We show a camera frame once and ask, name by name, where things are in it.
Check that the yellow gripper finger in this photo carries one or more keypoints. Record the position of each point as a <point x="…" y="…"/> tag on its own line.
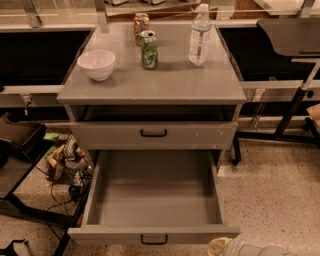
<point x="216" y="246"/>

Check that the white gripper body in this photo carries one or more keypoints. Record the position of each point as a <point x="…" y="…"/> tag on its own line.
<point x="234" y="247"/>

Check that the grey drawer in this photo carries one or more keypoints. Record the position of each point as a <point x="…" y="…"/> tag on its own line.
<point x="153" y="198"/>
<point x="153" y="135"/>

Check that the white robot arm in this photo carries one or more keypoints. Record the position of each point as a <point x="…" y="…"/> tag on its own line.
<point x="251" y="250"/>

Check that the grey drawer cabinet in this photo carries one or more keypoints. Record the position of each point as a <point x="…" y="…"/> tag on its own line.
<point x="174" y="91"/>

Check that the grey top drawer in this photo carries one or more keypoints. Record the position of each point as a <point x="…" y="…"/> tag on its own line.
<point x="153" y="135"/>

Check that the clear water bottle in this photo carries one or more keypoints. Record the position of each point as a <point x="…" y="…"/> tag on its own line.
<point x="200" y="36"/>

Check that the white bowl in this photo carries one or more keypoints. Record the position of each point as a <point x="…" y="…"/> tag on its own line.
<point x="97" y="64"/>

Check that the green soda can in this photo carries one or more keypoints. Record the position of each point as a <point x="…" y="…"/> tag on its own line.
<point x="149" y="49"/>

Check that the black cart left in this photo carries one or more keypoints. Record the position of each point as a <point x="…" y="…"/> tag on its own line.
<point x="22" y="145"/>

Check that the orange soda can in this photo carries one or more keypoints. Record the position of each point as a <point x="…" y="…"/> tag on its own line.
<point x="141" y="27"/>

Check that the clutter pile with cables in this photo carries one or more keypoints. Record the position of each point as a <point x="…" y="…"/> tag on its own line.
<point x="66" y="157"/>

